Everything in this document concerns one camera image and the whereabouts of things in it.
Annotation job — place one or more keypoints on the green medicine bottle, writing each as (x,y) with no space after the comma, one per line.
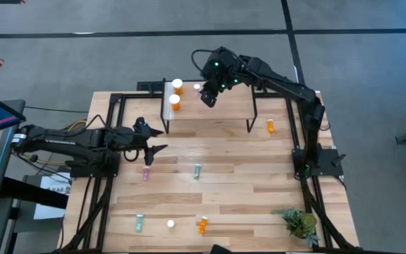
(197,171)
(139,222)

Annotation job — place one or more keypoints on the small white-capped medicine bottle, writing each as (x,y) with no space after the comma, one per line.
(170,223)

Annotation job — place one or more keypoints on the black stand beam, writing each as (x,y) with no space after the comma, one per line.
(34,194)

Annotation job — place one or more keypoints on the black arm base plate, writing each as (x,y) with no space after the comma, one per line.
(324,162)
(93,171)

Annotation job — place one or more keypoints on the black power strip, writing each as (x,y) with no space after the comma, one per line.
(148,85)

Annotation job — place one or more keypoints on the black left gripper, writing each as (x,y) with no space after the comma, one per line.
(139,139)

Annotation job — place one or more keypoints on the large orange medicine bottle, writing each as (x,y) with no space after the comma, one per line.
(177,85)
(175,102)

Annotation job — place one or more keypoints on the long orange medicine bottle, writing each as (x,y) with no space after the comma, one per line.
(203,225)

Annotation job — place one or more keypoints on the wooden shelf with black legs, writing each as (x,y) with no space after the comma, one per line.
(224,106)

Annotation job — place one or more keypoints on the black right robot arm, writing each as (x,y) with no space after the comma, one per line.
(280,83)

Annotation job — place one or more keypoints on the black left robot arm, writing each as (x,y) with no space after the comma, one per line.
(65,141)

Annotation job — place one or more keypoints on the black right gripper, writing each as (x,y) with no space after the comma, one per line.
(213,84)

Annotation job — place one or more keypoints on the green artificial succulent plant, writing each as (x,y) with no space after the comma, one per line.
(300,224)

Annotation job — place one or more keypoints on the pink medicine bottle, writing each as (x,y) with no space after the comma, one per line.
(196,87)
(146,173)

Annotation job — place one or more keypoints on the white paper sheet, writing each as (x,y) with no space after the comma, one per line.
(53,181)

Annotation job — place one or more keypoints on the small orange medicine bottle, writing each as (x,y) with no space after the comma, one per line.
(270,126)

